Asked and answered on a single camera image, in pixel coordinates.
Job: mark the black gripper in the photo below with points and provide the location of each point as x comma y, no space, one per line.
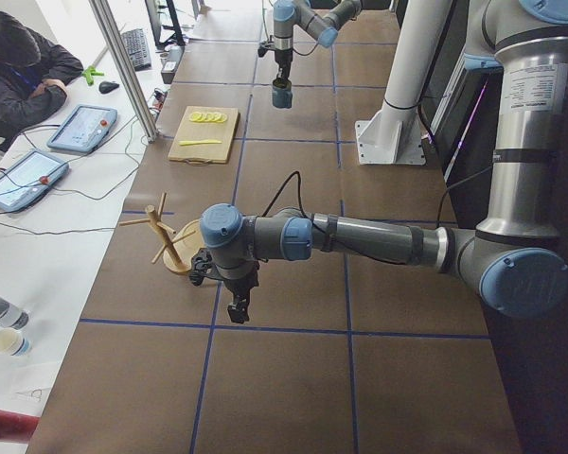
239,285
282,60

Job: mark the dark green yellow-lined mug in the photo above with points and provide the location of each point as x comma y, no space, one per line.
282,94

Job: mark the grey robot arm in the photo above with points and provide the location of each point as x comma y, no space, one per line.
288,235
507,259

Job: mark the wooden mug tree rack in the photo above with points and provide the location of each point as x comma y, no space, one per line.
178,246

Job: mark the white paper cup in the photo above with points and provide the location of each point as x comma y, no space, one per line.
13,343

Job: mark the lemon slices row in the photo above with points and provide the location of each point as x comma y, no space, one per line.
207,117

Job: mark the yellow plastic knife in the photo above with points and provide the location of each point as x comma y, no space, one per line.
189,143

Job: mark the bamboo cutting board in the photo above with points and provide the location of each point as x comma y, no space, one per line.
205,154

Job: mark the black keyboard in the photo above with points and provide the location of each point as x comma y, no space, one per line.
136,46

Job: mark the black computer mouse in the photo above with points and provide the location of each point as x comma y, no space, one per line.
106,87

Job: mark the upper blue teach pendant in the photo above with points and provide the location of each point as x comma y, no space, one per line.
84,129

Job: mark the blue teach pendant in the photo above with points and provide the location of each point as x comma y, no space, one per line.
29,179
84,129

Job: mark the clear plastic bottle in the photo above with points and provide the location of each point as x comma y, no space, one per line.
12,316

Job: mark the lower blue teach pendant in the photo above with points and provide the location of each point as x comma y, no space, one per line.
29,179

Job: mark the person in black jacket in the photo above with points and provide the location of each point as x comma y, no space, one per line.
34,73

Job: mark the red object at edge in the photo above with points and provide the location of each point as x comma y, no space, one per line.
16,427

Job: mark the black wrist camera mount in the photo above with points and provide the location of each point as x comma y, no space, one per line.
203,267

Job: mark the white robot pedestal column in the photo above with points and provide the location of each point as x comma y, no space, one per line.
392,135

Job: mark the aluminium frame post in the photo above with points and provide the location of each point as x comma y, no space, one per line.
107,25

